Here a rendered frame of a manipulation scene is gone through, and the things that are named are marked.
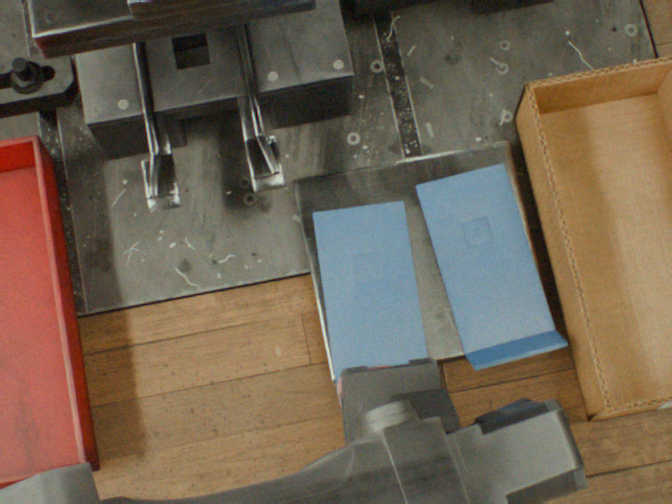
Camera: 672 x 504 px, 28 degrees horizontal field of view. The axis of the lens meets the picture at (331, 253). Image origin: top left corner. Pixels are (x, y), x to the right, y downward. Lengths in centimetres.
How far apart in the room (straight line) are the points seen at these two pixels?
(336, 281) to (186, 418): 15
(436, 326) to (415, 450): 30
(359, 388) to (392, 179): 22
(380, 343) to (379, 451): 31
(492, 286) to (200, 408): 24
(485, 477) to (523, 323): 26
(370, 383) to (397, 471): 18
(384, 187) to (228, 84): 15
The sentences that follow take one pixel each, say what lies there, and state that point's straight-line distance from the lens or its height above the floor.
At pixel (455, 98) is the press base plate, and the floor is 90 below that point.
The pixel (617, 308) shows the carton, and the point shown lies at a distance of 106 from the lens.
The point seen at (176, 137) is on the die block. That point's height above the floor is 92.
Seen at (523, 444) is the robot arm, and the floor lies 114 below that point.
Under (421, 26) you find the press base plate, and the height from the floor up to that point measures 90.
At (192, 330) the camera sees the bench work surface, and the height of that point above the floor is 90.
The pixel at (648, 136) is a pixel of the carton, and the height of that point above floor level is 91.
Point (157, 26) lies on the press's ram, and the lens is 88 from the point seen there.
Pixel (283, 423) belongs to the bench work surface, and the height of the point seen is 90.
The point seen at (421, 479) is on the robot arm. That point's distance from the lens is 72.
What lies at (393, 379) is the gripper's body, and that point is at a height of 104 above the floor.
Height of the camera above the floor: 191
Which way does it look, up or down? 75 degrees down
